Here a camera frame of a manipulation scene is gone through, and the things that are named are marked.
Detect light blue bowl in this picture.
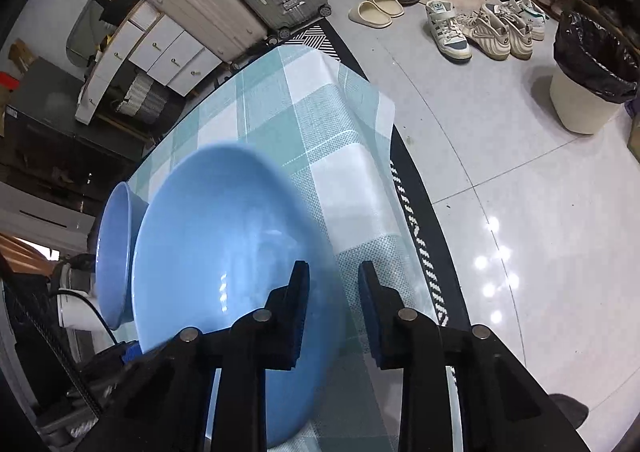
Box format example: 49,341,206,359
132,144,346,448

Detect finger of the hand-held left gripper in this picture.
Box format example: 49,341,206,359
85,339,151,398

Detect beige slide sandal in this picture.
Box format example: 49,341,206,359
348,0,393,28
372,0,406,18

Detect dark blue bowl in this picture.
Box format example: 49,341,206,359
95,182,150,331

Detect flat cardboard pieces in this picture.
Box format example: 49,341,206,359
7,38,38,70

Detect teal checkered tablecloth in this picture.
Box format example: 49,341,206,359
125,42,461,452

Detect beige suitcase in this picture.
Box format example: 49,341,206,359
144,0,271,63

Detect black cable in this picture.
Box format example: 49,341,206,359
50,282,126,348

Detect dark shoe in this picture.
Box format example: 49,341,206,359
550,393,591,430

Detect white drawer desk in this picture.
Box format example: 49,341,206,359
75,0,223,125

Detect white cylindrical appliance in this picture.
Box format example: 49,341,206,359
50,254,118,333

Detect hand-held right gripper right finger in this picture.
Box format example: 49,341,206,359
357,259,591,452

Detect orange curtain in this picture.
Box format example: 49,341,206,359
0,232,56,265

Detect scattered group of sneakers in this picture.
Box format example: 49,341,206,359
382,0,548,63

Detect woven laundry basket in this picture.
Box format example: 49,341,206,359
112,72,173,123

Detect grey rounded mirror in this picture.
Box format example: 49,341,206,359
65,0,108,67

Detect black trash bag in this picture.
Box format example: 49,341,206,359
552,10,638,105

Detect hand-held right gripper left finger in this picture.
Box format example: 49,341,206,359
87,259,312,452

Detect white trash bin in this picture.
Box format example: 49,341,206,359
549,59,626,135

